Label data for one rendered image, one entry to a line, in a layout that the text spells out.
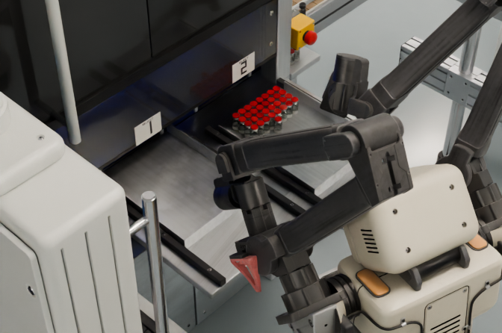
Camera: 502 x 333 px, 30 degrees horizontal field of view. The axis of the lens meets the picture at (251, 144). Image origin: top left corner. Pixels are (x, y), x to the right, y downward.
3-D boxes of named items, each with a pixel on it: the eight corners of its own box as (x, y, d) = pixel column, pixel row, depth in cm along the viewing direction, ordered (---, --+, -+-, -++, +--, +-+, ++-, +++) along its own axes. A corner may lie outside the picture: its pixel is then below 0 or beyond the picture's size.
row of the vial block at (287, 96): (242, 135, 250) (242, 122, 247) (287, 104, 260) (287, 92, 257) (248, 139, 249) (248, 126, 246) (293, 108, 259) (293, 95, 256)
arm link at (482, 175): (488, 194, 184) (497, 190, 188) (466, 146, 185) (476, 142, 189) (447, 210, 189) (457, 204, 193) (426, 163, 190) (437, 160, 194)
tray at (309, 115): (218, 134, 251) (218, 125, 248) (284, 90, 265) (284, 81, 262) (314, 198, 233) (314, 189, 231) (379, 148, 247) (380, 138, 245)
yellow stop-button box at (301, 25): (278, 40, 269) (279, 20, 264) (295, 30, 272) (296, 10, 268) (298, 51, 265) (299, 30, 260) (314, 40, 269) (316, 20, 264)
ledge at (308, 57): (256, 59, 278) (256, 54, 277) (285, 40, 285) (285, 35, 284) (291, 79, 271) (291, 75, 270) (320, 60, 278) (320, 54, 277)
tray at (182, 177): (93, 180, 238) (91, 169, 236) (167, 130, 252) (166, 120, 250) (184, 250, 221) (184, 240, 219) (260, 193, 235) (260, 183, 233)
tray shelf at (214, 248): (78, 195, 237) (77, 190, 236) (266, 71, 274) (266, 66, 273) (211, 299, 213) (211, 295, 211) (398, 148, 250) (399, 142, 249)
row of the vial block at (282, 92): (236, 131, 251) (236, 119, 248) (282, 101, 261) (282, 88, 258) (242, 135, 250) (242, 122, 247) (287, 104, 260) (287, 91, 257)
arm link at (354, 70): (368, 120, 194) (386, 116, 201) (379, 66, 191) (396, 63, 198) (318, 107, 200) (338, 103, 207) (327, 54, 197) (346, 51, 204)
